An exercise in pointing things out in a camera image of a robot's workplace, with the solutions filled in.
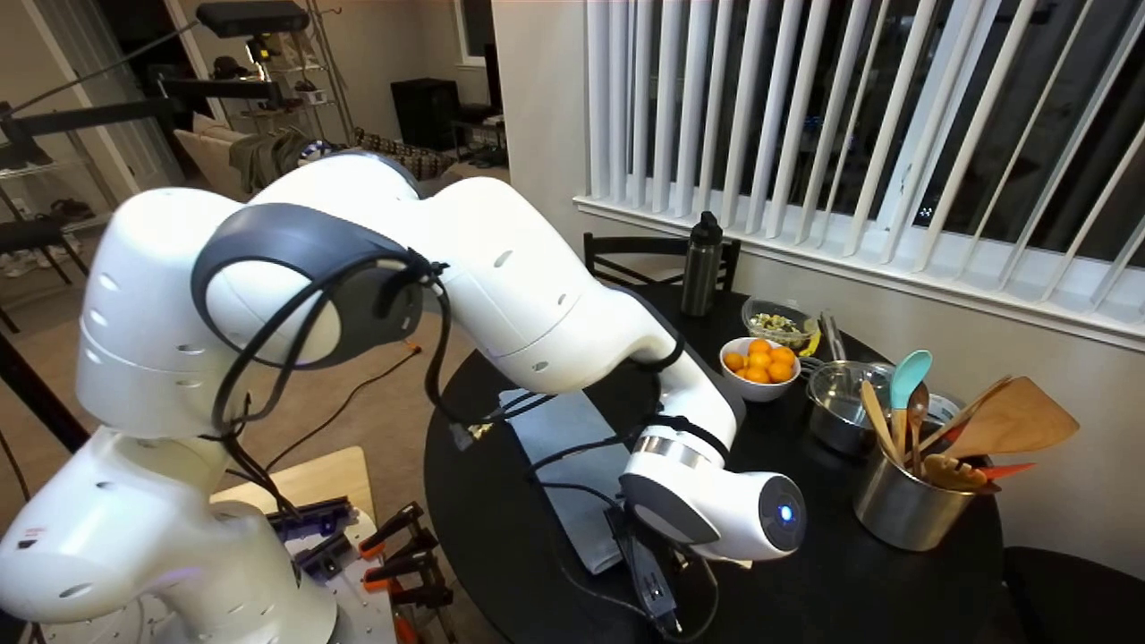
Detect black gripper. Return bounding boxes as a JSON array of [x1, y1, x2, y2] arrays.
[[608, 513, 685, 644]]

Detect grey-blue towel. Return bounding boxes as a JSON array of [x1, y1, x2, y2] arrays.
[[500, 390, 629, 576]]

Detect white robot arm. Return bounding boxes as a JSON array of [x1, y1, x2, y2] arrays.
[[0, 154, 805, 644]]

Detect light wooden robot base board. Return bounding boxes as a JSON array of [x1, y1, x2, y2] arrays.
[[218, 446, 401, 644]]

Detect steel utensil holder cup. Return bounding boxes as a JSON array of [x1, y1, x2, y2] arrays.
[[854, 455, 972, 553]]

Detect white bowl of oranges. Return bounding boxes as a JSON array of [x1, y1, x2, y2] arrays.
[[719, 337, 803, 404]]

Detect bowl with banana and food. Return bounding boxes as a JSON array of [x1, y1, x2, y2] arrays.
[[740, 300, 822, 356]]

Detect teal silicone spatula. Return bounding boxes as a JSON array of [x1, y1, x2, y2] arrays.
[[892, 350, 933, 452]]

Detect red-orange spatula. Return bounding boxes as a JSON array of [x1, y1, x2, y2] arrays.
[[960, 463, 1030, 485]]

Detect black chair far side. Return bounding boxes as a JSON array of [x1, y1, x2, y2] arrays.
[[1001, 546, 1145, 644]]

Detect wooden spatula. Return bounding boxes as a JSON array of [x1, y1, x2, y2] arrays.
[[919, 377, 1080, 458]]

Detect white vertical window blinds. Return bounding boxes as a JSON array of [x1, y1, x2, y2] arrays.
[[586, 0, 1145, 317]]

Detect orange-handled black clamp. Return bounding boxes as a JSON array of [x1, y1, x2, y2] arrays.
[[363, 552, 445, 602], [359, 501, 422, 558]]

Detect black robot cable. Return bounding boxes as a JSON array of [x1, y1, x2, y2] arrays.
[[191, 243, 730, 644]]

